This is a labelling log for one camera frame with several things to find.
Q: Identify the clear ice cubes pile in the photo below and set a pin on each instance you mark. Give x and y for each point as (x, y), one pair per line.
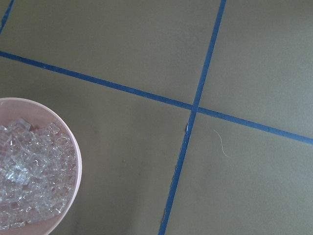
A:
(37, 173)

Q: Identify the pink bowl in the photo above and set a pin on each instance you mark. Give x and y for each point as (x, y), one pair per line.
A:
(39, 116)

